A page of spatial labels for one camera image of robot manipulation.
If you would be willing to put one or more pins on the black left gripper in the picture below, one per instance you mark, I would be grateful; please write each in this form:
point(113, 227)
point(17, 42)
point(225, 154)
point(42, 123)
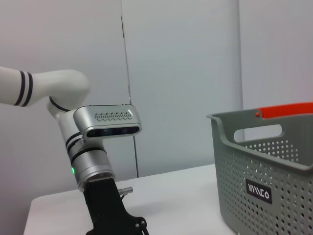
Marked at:
point(105, 208)

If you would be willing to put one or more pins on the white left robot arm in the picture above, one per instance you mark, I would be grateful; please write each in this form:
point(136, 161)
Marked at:
point(61, 80)

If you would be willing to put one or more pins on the grey perforated storage basket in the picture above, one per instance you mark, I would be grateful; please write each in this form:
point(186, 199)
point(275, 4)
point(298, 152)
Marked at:
point(244, 159)

